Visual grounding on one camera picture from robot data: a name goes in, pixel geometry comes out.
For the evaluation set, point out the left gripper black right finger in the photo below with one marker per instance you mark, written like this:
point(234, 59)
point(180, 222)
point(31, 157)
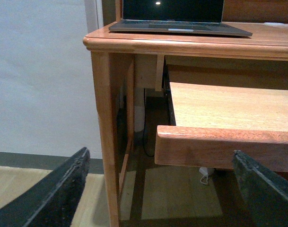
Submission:
point(264, 192)

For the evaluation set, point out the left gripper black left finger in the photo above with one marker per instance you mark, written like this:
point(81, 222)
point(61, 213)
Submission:
point(53, 201)

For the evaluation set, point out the wooden pull-out keyboard tray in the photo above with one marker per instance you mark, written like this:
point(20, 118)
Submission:
point(211, 122)

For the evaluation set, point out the white power adapter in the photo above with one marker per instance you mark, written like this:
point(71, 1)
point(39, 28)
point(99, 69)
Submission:
point(206, 172)

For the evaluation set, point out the wooden desk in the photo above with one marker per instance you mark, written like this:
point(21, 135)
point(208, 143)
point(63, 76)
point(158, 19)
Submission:
point(124, 64)

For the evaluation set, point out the silver laptop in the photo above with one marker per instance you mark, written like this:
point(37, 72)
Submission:
point(203, 17)

